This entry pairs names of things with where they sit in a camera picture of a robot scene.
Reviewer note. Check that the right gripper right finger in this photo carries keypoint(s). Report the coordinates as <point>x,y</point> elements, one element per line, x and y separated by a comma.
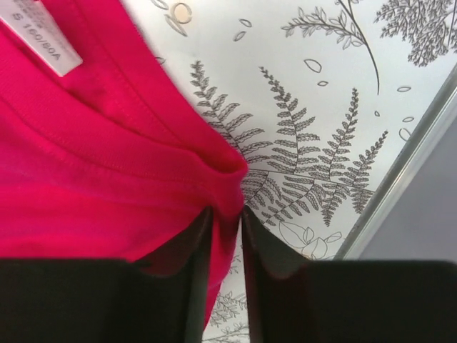
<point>294,299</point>

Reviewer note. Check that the floral patterned table mat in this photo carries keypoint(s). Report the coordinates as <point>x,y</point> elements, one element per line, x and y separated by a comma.
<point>318,97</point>

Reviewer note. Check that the magenta t-shirt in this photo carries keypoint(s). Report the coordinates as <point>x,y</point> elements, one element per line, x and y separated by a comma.
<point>109,161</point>

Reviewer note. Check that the aluminium frame rail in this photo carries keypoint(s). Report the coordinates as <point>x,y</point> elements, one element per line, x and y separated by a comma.
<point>436,121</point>

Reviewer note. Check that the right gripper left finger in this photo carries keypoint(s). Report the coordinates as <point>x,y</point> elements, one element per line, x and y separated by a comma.
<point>158,298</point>

